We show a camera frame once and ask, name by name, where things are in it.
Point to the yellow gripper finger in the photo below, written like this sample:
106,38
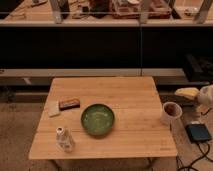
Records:
189,92

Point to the white sponge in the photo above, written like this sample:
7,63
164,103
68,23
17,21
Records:
53,109

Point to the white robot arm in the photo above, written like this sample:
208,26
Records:
203,96

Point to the green ceramic bowl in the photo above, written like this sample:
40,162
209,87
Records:
97,119

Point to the black foot pedal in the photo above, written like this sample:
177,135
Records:
198,133

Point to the wooden folding table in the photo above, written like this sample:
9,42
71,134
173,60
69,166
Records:
118,117

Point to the brown rectangular block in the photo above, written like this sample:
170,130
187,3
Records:
69,104

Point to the long wooden workbench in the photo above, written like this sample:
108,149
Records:
106,13

